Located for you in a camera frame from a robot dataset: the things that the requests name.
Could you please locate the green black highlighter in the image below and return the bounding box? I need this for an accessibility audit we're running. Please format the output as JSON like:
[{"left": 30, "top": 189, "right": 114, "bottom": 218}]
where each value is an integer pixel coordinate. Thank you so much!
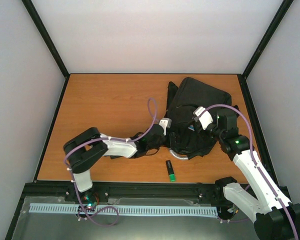
[{"left": 165, "top": 160, "right": 176, "bottom": 182}]

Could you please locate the black student backpack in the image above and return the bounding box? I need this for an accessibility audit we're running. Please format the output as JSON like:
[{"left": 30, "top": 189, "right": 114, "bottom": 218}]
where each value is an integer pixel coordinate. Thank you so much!
[{"left": 165, "top": 77, "right": 239, "bottom": 160}]

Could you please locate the dog picture book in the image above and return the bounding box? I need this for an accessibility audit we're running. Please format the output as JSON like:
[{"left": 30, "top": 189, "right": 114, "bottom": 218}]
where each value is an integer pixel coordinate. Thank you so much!
[{"left": 187, "top": 124, "right": 195, "bottom": 132}]

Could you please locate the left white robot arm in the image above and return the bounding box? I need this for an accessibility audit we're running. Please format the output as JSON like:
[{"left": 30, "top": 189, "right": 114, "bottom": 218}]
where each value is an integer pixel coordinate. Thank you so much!
[{"left": 63, "top": 118, "right": 171, "bottom": 202}]

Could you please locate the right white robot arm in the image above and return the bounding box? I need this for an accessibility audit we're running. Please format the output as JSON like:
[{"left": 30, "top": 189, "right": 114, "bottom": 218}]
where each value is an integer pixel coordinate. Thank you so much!
[{"left": 193, "top": 104, "right": 300, "bottom": 240}]

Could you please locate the pink black highlighter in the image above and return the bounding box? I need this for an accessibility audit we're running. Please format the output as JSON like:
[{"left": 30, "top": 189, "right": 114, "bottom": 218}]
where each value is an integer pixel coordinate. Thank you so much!
[{"left": 110, "top": 155, "right": 121, "bottom": 160}]

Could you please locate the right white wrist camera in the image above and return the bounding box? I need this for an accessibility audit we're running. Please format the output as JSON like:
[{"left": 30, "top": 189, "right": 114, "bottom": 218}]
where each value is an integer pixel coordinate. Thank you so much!
[{"left": 193, "top": 106, "right": 213, "bottom": 130}]

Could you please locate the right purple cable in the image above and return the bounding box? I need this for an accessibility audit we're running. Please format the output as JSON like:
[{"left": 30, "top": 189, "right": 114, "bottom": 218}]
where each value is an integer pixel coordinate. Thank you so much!
[{"left": 194, "top": 104, "right": 300, "bottom": 240}]

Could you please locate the purple cable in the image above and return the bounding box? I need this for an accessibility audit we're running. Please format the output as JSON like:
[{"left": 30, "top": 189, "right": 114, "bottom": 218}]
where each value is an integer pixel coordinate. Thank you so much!
[
  {"left": 194, "top": 104, "right": 300, "bottom": 240},
  {"left": 63, "top": 97, "right": 158, "bottom": 227}
]

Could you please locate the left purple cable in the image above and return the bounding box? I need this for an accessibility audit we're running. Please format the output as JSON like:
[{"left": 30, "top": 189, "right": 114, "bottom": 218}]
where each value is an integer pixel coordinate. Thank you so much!
[{"left": 63, "top": 97, "right": 158, "bottom": 227}]

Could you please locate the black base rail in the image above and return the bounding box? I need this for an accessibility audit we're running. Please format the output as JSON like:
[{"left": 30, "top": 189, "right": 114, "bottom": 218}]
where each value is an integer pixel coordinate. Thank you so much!
[{"left": 21, "top": 181, "right": 231, "bottom": 207}]

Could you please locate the light blue cable duct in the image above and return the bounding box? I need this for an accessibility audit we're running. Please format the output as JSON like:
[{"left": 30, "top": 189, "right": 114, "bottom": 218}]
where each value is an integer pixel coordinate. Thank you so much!
[{"left": 28, "top": 203, "right": 218, "bottom": 218}]

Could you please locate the left black frame post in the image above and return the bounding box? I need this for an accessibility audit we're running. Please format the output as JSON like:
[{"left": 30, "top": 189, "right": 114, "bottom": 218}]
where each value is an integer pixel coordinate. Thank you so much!
[{"left": 21, "top": 0, "right": 70, "bottom": 80}]

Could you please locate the black frame post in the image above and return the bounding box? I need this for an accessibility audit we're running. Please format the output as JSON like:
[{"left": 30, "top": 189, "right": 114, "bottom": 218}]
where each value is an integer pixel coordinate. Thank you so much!
[
  {"left": 21, "top": 0, "right": 70, "bottom": 80},
  {"left": 242, "top": 0, "right": 294, "bottom": 81}
]

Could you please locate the right black frame post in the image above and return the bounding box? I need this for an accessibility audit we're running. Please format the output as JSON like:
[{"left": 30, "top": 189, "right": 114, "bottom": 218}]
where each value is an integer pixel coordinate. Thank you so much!
[{"left": 242, "top": 0, "right": 294, "bottom": 81}]

